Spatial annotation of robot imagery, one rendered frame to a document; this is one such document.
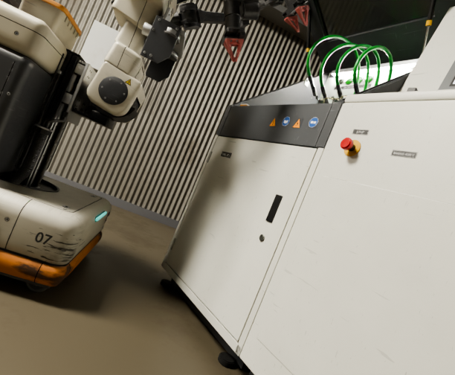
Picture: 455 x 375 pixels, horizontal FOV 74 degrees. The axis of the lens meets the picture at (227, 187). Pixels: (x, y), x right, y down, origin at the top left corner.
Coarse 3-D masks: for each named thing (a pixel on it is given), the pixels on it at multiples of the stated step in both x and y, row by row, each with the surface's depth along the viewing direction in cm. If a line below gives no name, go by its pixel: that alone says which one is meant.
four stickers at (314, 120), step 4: (272, 120) 123; (276, 120) 121; (284, 120) 117; (288, 120) 115; (296, 120) 112; (300, 120) 110; (312, 120) 105; (316, 120) 104; (272, 124) 122; (284, 124) 116; (296, 124) 111; (300, 124) 109; (308, 124) 106; (312, 124) 105; (316, 124) 103
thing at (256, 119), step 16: (240, 112) 143; (256, 112) 133; (272, 112) 124; (288, 112) 117; (304, 112) 110; (320, 112) 104; (224, 128) 150; (240, 128) 139; (256, 128) 129; (272, 128) 121; (288, 128) 114; (304, 128) 107; (320, 128) 101; (288, 144) 112; (304, 144) 105
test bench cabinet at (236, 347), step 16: (192, 192) 154; (304, 192) 98; (288, 224) 98; (272, 272) 97; (176, 288) 149; (192, 304) 135; (256, 304) 97; (208, 320) 113; (224, 336) 104; (224, 352) 106; (240, 352) 96
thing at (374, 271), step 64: (448, 64) 104; (384, 128) 83; (448, 128) 71; (320, 192) 92; (384, 192) 77; (448, 192) 66; (320, 256) 85; (384, 256) 72; (448, 256) 62; (256, 320) 95; (320, 320) 79; (384, 320) 68; (448, 320) 59
